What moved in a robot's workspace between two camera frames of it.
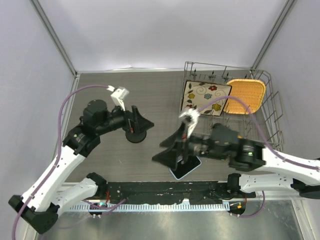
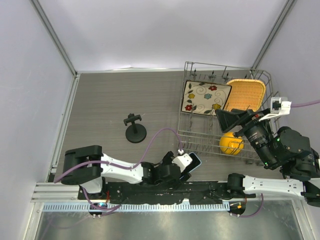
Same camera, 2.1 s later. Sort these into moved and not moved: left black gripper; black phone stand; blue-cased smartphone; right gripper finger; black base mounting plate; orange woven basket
Moved: left black gripper; right gripper finger
Not moved: blue-cased smartphone; orange woven basket; black phone stand; black base mounting plate
